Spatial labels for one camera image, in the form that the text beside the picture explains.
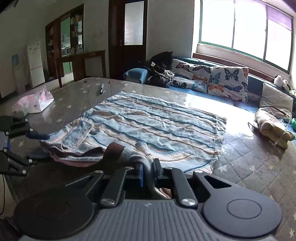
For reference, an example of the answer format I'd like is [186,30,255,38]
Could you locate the blue striped knit garment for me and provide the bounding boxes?
[40,90,228,200]

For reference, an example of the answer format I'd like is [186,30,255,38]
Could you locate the pink white plastic bag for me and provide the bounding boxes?
[11,89,54,116]

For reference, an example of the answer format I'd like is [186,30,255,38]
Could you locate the white refrigerator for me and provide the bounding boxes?
[27,42,45,88]

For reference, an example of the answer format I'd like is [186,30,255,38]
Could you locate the water dispenser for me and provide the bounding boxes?
[11,54,26,94]

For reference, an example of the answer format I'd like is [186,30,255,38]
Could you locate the small black marker pen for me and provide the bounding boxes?
[99,84,104,94]

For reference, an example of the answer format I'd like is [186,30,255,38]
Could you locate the blue plastic chair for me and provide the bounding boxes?
[123,68,149,84]

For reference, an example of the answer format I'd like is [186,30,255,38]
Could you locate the long butterfly print cushion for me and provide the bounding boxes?
[171,59,223,93]

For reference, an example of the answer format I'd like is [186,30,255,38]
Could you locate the dark wooden cabinet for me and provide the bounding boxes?
[45,4,107,88]

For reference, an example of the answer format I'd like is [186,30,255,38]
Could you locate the black bag on sofa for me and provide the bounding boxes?
[146,51,173,73]

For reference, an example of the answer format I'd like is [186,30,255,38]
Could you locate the upright butterfly print pillow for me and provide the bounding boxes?
[207,66,249,103]

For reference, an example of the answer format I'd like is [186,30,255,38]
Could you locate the folded yellow pastel blanket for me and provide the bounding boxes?
[254,108,295,150]

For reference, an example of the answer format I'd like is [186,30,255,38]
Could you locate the grey white plain pillow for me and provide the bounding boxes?
[259,83,293,119]

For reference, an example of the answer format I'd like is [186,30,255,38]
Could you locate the green plastic basin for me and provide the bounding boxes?
[291,118,296,132]

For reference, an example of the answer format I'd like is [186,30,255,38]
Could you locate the dark wooden door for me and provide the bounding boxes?
[108,0,148,80]

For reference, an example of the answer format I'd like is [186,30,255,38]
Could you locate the black white plush toy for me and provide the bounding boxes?
[274,75,290,92]

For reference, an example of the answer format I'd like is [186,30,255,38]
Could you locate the window with green frame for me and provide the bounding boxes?
[199,1,293,72]

